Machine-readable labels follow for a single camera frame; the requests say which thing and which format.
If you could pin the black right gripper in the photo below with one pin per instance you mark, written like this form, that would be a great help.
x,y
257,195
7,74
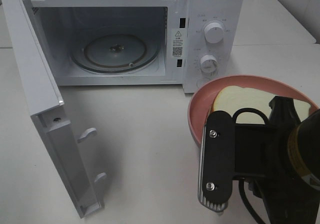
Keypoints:
x,y
262,160

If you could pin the white bread sandwich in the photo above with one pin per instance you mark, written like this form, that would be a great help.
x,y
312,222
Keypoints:
x,y
232,98

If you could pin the pink round plate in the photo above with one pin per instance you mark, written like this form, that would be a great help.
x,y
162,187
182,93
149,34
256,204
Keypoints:
x,y
202,100

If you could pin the round door release button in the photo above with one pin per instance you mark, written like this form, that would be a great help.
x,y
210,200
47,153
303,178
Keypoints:
x,y
202,81

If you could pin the white microwave door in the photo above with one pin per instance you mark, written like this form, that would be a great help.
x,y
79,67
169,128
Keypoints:
x,y
46,105

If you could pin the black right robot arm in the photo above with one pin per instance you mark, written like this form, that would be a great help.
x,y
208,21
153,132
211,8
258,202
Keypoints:
x,y
303,149

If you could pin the lower white timer knob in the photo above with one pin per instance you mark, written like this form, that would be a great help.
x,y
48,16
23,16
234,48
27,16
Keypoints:
x,y
208,64

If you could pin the white adjacent table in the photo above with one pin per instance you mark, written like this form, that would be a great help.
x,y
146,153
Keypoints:
x,y
268,22

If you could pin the upper white power knob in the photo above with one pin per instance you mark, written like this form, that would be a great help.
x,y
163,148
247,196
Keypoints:
x,y
214,32

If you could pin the white microwave oven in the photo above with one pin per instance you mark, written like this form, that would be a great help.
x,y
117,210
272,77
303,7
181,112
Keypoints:
x,y
180,22

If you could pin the glass microwave turntable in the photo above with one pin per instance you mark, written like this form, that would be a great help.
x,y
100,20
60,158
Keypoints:
x,y
120,50

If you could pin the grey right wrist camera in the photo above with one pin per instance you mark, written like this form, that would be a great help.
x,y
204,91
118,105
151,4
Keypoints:
x,y
217,166

